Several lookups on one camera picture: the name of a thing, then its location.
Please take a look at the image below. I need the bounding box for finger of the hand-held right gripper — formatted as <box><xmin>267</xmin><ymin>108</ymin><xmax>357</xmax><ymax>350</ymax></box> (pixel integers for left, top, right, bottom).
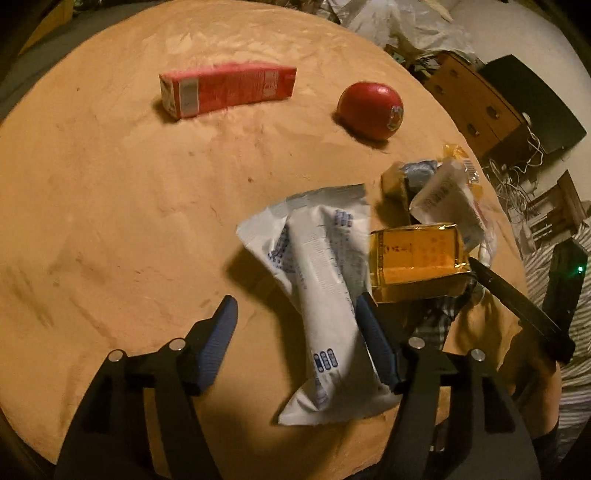
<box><xmin>468</xmin><ymin>257</ymin><xmax>575</xmax><ymax>365</ymax></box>

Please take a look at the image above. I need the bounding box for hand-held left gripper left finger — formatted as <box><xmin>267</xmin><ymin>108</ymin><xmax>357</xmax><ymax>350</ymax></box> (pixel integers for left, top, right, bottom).
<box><xmin>54</xmin><ymin>295</ymin><xmax>239</xmax><ymax>480</ymax></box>

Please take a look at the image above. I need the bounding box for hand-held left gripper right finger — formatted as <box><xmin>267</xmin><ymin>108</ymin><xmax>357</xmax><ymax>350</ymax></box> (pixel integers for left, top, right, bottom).
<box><xmin>356</xmin><ymin>292</ymin><xmax>541</xmax><ymax>480</ymax></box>

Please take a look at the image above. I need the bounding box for plaid cloth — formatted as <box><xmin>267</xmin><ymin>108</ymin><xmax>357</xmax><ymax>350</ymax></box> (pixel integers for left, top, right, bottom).
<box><xmin>411</xmin><ymin>277</ymin><xmax>481</xmax><ymax>352</ymax></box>

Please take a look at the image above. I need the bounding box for large white plastic wrapper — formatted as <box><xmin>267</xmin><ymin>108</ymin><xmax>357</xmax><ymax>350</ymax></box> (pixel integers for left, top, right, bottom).
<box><xmin>236</xmin><ymin>184</ymin><xmax>399</xmax><ymax>426</ymax></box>

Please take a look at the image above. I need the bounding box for yellow foil box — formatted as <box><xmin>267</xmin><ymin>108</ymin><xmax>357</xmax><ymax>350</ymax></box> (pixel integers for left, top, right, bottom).
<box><xmin>368</xmin><ymin>222</ymin><xmax>476</xmax><ymax>304</ymax></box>

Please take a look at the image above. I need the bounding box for striped grey white cloth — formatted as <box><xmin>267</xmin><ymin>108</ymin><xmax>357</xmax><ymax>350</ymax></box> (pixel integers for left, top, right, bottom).
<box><xmin>522</xmin><ymin>240</ymin><xmax>591</xmax><ymax>462</ymax></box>

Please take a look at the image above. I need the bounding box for tall wooden chair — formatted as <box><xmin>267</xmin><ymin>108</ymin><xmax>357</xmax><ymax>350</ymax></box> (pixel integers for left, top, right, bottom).
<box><xmin>526</xmin><ymin>171</ymin><xmax>589</xmax><ymax>245</ymax></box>

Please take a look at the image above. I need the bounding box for white printed packet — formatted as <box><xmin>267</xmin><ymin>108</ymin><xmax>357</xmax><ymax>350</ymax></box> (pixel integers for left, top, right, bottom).
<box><xmin>410</xmin><ymin>159</ymin><xmax>485</xmax><ymax>252</ymax></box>

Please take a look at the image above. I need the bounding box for silver blue wrapper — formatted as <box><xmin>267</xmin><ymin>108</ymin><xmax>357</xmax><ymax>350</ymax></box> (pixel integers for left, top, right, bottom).
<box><xmin>401</xmin><ymin>159</ymin><xmax>444</xmax><ymax>195</ymax></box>

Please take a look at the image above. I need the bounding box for black laptop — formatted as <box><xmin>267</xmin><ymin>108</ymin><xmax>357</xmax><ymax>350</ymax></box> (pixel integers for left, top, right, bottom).
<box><xmin>478</xmin><ymin>54</ymin><xmax>587</xmax><ymax>154</ymax></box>

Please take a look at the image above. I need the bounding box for wooden chest of drawers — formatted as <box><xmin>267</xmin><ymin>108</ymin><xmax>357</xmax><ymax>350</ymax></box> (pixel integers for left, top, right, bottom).
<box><xmin>422</xmin><ymin>52</ymin><xmax>532</xmax><ymax>160</ymax></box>

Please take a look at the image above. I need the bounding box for red wax cheese ball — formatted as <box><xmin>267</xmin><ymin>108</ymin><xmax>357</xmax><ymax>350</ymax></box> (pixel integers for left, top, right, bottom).
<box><xmin>336</xmin><ymin>82</ymin><xmax>404</xmax><ymax>140</ymax></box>

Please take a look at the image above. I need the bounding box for red carton box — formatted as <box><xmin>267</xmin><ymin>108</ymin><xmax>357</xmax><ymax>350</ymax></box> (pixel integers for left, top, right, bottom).
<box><xmin>159</xmin><ymin>65</ymin><xmax>297</xmax><ymax>120</ymax></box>

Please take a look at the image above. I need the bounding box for small wooden chair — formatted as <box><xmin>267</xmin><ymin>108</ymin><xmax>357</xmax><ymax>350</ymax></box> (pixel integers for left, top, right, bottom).
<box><xmin>382</xmin><ymin>42</ymin><xmax>444</xmax><ymax>70</ymax></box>

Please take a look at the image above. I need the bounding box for clear plastic sheet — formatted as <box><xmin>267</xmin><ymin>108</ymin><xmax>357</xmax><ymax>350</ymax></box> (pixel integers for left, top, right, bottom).
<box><xmin>323</xmin><ymin>0</ymin><xmax>476</xmax><ymax>56</ymax></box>

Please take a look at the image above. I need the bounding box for tangle of white cables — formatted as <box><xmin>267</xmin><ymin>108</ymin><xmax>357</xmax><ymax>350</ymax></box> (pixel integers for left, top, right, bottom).
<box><xmin>485</xmin><ymin>129</ymin><xmax>550</xmax><ymax>217</ymax></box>

